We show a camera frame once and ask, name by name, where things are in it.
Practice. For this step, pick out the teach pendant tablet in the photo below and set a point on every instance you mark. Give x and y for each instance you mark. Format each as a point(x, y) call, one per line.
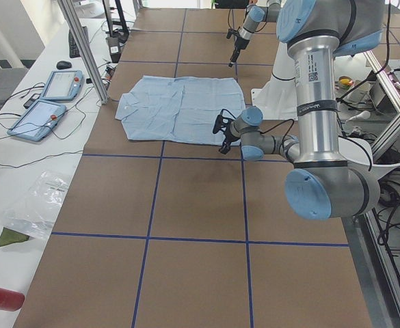
point(62, 85)
point(38, 120)

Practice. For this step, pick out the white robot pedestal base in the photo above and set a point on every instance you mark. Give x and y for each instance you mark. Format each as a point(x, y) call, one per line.
point(277, 98)

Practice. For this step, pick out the light blue button shirt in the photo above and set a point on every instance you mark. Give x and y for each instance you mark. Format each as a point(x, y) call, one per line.
point(180, 109)

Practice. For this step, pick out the lower teach pendant tablet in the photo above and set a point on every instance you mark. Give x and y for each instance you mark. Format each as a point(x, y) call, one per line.
point(38, 120)

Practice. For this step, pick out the upper teach pendant tablet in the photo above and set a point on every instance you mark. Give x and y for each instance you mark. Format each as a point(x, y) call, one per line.
point(62, 85)

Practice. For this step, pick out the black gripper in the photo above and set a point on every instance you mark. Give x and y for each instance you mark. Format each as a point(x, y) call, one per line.
point(238, 44)
point(228, 137)

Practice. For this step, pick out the black computer mouse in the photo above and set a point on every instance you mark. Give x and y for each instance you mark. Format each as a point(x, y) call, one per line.
point(62, 65)

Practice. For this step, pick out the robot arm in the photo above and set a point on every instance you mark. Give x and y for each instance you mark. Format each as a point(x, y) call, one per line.
point(254, 16)
point(323, 184)

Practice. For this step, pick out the red bottle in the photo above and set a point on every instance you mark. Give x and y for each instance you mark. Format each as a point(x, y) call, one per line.
point(11, 300)

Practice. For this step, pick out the aluminium frame post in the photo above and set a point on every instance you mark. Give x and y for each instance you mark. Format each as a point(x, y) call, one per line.
point(83, 44)

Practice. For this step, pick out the green cloth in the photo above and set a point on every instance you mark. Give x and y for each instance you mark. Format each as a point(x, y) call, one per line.
point(9, 237)

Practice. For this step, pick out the black keyboard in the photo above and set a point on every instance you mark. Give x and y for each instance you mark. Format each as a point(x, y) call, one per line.
point(73, 48)

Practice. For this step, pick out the clear plastic bag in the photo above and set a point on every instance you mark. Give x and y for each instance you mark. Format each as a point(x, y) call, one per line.
point(35, 213)

